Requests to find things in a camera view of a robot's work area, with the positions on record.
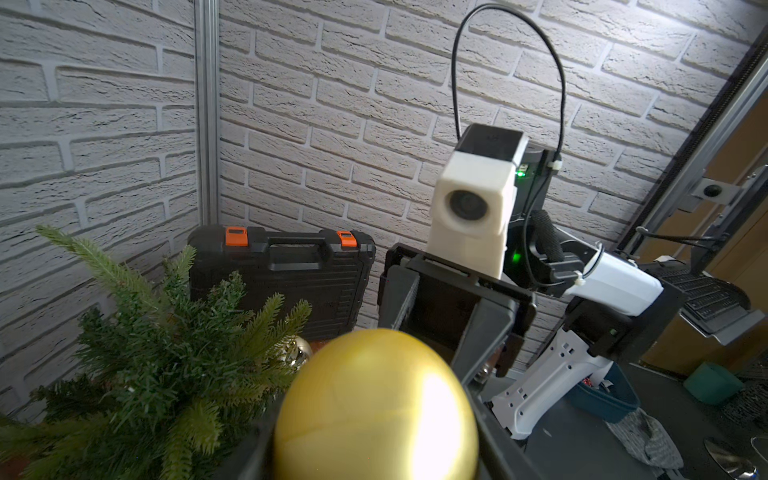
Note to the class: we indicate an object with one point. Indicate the metal spoon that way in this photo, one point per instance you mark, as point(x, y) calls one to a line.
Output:
point(731, 463)

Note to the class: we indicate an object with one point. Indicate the small green christmas tree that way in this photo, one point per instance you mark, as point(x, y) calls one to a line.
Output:
point(169, 385)

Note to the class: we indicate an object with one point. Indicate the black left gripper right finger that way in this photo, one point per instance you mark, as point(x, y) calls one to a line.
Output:
point(499, 456)

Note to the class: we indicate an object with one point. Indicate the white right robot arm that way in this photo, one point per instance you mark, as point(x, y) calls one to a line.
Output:
point(617, 310)

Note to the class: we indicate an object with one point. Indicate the black plastic tool case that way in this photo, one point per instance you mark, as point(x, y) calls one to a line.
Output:
point(329, 269)

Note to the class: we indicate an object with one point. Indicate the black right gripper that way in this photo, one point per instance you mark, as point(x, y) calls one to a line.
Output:
point(471, 320)

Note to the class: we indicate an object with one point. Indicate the matte gold ball ornament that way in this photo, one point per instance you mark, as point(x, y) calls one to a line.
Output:
point(376, 404)

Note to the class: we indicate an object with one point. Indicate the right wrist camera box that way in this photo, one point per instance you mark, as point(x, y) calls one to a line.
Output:
point(474, 198)

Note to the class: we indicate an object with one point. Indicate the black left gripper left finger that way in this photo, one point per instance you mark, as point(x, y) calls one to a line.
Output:
point(252, 458)

